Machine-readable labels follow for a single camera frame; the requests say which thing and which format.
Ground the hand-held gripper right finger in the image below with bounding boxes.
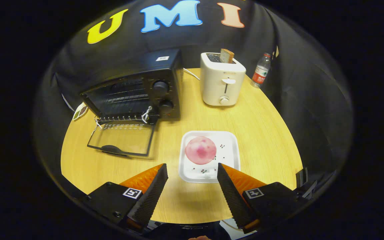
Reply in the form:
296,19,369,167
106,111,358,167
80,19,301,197
217,163,301,234

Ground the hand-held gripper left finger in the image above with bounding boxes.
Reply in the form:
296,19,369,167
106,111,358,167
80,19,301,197
85,163,168,234

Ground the white square plate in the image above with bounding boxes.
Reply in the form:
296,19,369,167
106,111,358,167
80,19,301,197
178,131,241,184

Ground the pink round food slice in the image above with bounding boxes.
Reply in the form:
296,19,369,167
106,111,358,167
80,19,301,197
185,136,217,165

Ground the black toaster oven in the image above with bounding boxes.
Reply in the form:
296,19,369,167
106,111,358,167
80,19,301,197
80,49,184,158

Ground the metal oven rack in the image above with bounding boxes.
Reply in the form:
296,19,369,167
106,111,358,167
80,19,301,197
97,115,146,123

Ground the white pop-up toaster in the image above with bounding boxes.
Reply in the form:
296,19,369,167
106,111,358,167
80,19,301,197
200,52,246,106

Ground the person's dark clothing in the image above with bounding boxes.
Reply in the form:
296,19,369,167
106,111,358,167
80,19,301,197
145,220,232,240

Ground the black angular object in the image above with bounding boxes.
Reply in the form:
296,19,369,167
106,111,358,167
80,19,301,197
295,167,317,199

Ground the white divided dish with beans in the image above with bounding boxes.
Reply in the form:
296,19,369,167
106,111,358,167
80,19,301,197
72,102,88,121

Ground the black backdrop cloth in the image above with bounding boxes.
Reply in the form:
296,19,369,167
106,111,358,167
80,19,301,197
34,0,354,200

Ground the clear water bottle red label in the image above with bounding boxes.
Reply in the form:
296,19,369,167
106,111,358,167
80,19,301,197
250,53,271,88

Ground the brown bread slice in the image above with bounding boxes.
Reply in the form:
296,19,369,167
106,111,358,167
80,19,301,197
219,49,235,64

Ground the white power cable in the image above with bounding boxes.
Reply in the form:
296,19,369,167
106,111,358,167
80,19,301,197
183,68,201,81

